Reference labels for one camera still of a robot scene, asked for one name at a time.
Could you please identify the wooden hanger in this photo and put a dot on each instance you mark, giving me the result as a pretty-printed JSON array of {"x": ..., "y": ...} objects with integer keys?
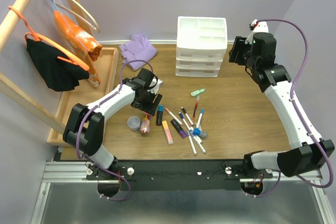
[{"x": 94, "y": 26}]

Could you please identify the light blue acrylic marker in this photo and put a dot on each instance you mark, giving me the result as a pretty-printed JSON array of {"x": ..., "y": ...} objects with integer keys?
[{"x": 200, "y": 118}]

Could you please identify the purple cloth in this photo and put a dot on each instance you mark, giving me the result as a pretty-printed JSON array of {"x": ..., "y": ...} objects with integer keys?
[{"x": 138, "y": 51}]

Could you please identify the grey blue cap glue bottle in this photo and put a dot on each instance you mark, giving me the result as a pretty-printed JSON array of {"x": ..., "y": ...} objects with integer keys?
[{"x": 200, "y": 133}]

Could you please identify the aluminium rail frame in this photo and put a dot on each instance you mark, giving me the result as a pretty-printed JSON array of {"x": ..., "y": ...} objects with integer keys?
[{"x": 75, "y": 192}]

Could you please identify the red gel pen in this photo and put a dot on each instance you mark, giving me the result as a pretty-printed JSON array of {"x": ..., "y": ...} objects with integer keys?
[{"x": 196, "y": 106}]

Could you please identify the orange white garment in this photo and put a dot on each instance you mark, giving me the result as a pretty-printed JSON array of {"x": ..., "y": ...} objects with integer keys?
[{"x": 88, "y": 56}]

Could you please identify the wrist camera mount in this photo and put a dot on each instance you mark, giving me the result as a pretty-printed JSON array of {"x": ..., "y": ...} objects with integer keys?
[
  {"x": 155, "y": 85},
  {"x": 256, "y": 27}
]

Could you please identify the black blue cap highlighter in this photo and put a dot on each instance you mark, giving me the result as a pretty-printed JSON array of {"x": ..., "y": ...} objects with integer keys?
[{"x": 159, "y": 115}]

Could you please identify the blue wire hanger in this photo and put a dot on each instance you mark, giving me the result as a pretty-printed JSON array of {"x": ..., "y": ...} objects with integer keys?
[{"x": 55, "y": 7}]

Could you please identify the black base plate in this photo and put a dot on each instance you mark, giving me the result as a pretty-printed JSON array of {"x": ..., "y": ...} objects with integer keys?
[{"x": 189, "y": 174}]

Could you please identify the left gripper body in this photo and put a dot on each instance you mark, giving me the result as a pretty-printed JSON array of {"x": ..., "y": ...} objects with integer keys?
[{"x": 145, "y": 104}]

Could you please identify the orange pink highlighter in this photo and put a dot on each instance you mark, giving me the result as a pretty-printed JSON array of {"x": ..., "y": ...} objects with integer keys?
[{"x": 167, "y": 132}]

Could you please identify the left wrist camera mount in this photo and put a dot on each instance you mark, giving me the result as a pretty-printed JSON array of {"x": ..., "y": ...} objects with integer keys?
[{"x": 155, "y": 85}]

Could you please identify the pink cap white marker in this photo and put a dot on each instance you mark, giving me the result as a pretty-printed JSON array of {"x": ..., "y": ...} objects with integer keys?
[{"x": 173, "y": 116}]

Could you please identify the black cap whiteboard marker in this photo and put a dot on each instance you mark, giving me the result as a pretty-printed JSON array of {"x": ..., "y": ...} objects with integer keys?
[{"x": 187, "y": 116}]

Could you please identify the clear round jar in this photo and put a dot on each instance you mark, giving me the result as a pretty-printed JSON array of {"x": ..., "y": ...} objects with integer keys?
[{"x": 134, "y": 123}]

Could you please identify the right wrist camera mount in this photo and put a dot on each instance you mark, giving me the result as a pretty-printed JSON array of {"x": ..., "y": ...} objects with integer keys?
[{"x": 256, "y": 27}]

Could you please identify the orange hanger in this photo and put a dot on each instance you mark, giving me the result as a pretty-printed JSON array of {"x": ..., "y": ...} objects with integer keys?
[{"x": 71, "y": 58}]

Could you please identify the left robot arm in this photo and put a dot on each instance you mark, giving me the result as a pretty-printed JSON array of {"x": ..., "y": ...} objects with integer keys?
[{"x": 85, "y": 127}]

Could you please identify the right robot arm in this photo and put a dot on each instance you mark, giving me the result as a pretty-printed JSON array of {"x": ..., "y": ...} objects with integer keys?
[{"x": 308, "y": 150}]

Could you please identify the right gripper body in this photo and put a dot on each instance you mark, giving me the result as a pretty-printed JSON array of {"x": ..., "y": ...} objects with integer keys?
[{"x": 244, "y": 52}]

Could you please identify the pink cap crayon bottle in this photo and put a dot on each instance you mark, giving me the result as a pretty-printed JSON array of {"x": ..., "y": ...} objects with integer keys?
[{"x": 145, "y": 124}]

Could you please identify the black purple cap highlighter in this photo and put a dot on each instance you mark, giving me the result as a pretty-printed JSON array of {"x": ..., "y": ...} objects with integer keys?
[{"x": 178, "y": 128}]

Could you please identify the brown cap white marker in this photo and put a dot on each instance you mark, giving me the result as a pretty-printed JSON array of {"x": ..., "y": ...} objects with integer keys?
[{"x": 197, "y": 140}]

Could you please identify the white plastic drawer organizer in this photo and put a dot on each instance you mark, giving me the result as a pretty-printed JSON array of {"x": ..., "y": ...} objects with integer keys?
[{"x": 201, "y": 45}]

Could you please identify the black garment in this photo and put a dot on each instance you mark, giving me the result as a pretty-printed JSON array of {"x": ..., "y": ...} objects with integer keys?
[{"x": 57, "y": 74}]

